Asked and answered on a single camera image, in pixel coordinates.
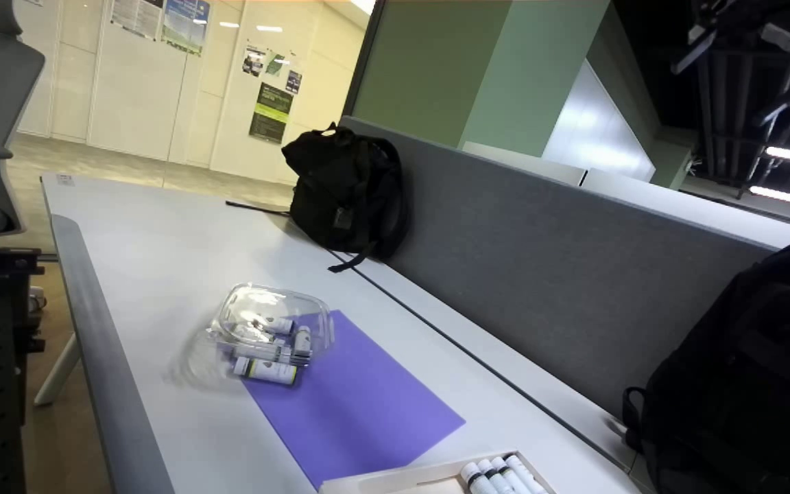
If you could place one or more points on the wooden tray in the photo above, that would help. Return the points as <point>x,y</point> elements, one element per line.
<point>496,474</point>

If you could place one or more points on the white bottle in box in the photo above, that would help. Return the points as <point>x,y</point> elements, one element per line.
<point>279,324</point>
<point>248,351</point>
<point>304,345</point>
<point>264,371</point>

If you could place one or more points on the purple mat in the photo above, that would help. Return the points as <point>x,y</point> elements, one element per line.
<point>355,411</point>

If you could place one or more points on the black backpack near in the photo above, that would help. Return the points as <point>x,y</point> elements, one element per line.
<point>350,193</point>

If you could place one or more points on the black backpack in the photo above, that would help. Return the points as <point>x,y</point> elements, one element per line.
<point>715,418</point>
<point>350,193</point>

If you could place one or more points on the grey desk partition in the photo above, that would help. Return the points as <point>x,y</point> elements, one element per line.
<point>595,283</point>

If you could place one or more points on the green pillar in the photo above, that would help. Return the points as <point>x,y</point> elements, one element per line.
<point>507,76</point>

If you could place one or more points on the black backpack far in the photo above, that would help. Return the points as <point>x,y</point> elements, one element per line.
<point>715,418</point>

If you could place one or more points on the wall poster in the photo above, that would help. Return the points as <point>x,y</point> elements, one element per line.
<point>271,115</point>

